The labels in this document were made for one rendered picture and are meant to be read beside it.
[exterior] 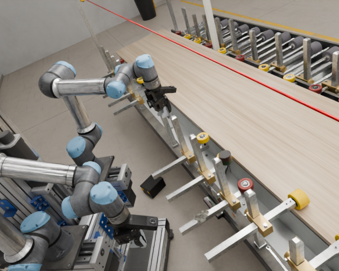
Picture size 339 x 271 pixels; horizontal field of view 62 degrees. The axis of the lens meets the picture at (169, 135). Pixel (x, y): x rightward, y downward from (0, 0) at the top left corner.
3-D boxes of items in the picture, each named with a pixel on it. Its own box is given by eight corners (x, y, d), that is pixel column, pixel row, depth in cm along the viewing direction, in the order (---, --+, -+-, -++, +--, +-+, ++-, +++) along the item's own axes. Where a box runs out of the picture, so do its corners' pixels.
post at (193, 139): (209, 193, 182) (190, 138, 153) (206, 190, 185) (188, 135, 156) (213, 190, 182) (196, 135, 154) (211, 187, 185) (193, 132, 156)
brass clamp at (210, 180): (208, 185, 167) (206, 180, 164) (197, 172, 177) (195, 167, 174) (217, 180, 168) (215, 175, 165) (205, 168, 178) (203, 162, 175)
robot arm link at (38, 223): (63, 221, 133) (48, 205, 125) (55, 248, 123) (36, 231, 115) (41, 226, 136) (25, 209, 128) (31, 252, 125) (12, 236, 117)
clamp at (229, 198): (233, 212, 146) (232, 206, 143) (219, 195, 157) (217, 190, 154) (242, 206, 147) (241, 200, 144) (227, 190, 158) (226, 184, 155)
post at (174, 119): (191, 171, 201) (171, 119, 173) (189, 168, 204) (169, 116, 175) (195, 168, 202) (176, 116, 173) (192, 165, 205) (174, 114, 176)
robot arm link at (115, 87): (23, 85, 131) (117, 80, 116) (37, 73, 139) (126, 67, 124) (35, 105, 138) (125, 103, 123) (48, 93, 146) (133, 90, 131)
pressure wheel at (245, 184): (246, 205, 150) (243, 191, 143) (237, 195, 156) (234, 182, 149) (258, 197, 151) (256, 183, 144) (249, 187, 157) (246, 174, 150)
